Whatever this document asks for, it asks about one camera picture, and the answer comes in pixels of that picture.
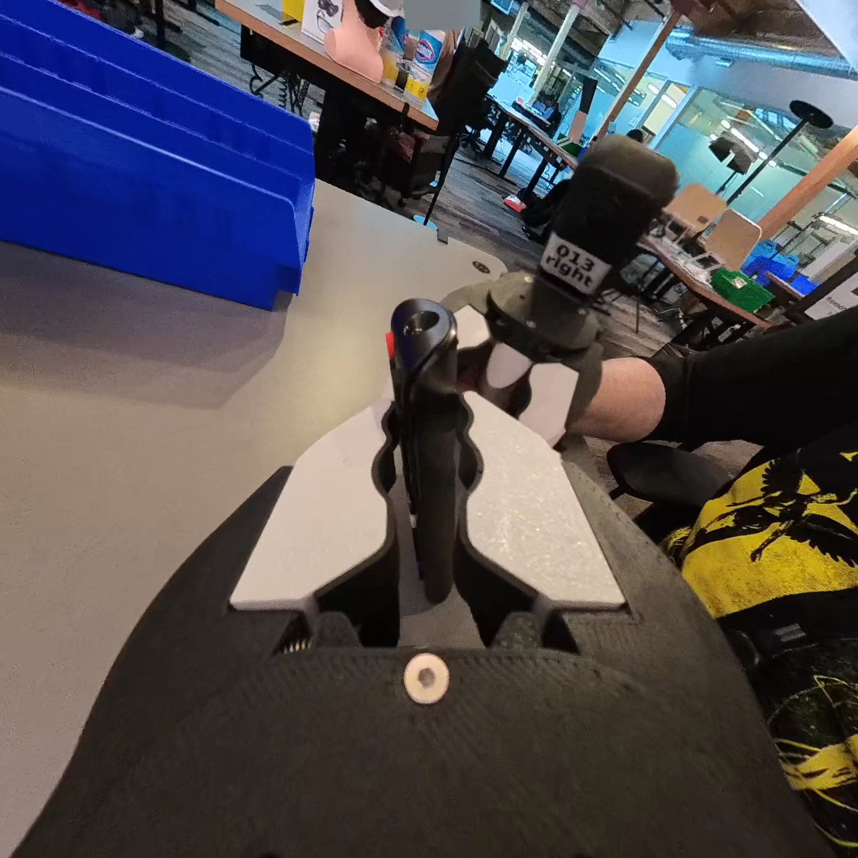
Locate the white product box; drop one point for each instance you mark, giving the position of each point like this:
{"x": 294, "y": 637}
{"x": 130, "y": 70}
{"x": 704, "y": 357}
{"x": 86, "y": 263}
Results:
{"x": 320, "y": 20}

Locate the small blue storage bin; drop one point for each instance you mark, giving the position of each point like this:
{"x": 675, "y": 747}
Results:
{"x": 771, "y": 258}

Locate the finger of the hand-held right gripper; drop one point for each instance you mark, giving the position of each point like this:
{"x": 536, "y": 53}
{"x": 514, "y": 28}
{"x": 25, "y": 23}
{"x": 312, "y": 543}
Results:
{"x": 469, "y": 295}
{"x": 477, "y": 330}

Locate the black office chair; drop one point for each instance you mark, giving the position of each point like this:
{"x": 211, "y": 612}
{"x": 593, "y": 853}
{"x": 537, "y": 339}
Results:
{"x": 469, "y": 80}

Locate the wooden table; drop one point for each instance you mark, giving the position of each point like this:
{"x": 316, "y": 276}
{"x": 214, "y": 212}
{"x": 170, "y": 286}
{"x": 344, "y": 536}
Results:
{"x": 301, "y": 48}

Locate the wipes canister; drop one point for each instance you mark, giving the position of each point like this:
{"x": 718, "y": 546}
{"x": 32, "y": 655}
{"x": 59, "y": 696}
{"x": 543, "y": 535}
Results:
{"x": 423, "y": 57}

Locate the silver ventilation duct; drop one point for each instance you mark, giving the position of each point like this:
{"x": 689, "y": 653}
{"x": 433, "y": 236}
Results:
{"x": 771, "y": 57}

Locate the pink mannequin bust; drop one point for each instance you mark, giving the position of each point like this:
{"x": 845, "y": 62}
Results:
{"x": 352, "y": 50}

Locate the white printed sign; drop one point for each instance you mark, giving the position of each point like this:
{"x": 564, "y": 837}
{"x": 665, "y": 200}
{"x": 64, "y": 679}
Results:
{"x": 838, "y": 301}

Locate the person's right forearm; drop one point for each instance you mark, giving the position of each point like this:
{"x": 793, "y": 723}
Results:
{"x": 737, "y": 389}

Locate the person's right hand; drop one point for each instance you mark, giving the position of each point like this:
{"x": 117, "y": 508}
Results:
{"x": 620, "y": 402}

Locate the light wooden chair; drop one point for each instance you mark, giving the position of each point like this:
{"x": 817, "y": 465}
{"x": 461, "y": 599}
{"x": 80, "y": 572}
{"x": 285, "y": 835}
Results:
{"x": 697, "y": 204}
{"x": 734, "y": 234}

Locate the black remote control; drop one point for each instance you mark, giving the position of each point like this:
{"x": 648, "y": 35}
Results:
{"x": 436, "y": 469}

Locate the person's black yellow shirt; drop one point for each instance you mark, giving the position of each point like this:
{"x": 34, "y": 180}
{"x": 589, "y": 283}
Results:
{"x": 771, "y": 570}

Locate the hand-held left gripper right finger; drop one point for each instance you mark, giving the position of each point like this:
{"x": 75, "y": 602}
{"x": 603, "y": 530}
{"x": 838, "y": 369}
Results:
{"x": 543, "y": 523}

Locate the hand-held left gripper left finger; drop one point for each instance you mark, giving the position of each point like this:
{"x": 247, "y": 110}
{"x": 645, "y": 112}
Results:
{"x": 315, "y": 523}

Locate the large blue plastic bin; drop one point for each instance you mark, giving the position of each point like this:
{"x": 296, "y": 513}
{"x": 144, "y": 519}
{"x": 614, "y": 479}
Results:
{"x": 134, "y": 201}

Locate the green storage bin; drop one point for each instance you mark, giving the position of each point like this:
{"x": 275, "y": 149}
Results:
{"x": 751, "y": 295}

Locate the black chair armrest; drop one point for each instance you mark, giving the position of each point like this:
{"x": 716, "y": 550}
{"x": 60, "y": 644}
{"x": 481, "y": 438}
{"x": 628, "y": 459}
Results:
{"x": 663, "y": 472}

